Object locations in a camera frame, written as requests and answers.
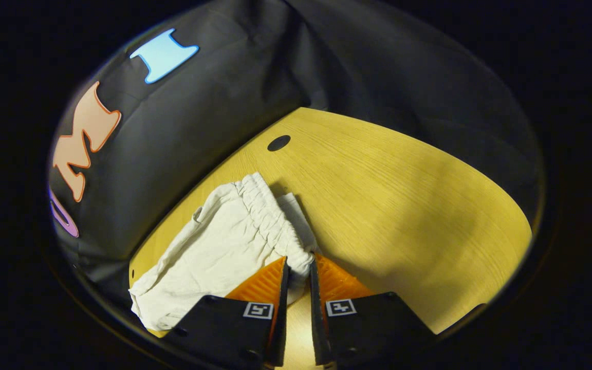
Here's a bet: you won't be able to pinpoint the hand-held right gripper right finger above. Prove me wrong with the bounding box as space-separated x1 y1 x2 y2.
309 253 438 366

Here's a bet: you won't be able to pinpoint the black backdrop cloth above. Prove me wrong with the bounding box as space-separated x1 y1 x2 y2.
47 0 546 309

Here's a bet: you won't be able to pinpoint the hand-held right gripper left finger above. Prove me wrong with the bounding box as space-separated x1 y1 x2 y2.
165 257 290 368

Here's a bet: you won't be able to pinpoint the white jeans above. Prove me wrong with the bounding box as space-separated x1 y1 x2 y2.
129 172 320 332

